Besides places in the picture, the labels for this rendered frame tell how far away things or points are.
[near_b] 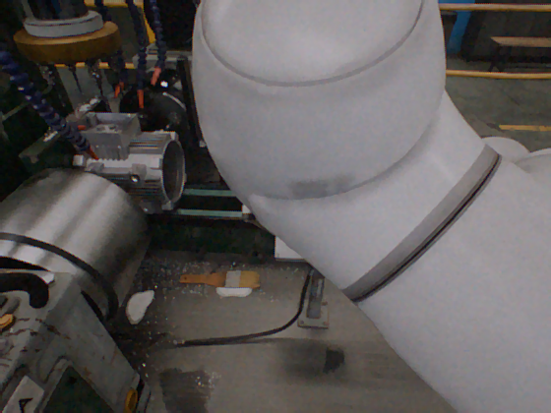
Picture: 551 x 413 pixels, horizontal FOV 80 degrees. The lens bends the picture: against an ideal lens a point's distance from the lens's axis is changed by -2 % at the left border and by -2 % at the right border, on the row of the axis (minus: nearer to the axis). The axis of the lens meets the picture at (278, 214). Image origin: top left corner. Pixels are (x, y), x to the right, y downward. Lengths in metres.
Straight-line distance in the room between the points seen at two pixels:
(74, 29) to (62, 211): 0.33
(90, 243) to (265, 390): 0.42
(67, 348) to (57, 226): 0.18
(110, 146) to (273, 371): 0.60
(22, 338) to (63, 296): 0.06
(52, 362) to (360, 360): 0.55
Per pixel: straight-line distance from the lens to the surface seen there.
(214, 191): 0.94
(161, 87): 1.01
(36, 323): 0.45
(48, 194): 0.63
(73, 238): 0.57
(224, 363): 0.75
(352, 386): 0.74
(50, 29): 0.76
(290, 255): 0.58
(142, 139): 0.84
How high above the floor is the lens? 1.48
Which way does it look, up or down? 41 degrees down
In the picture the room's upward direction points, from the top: straight up
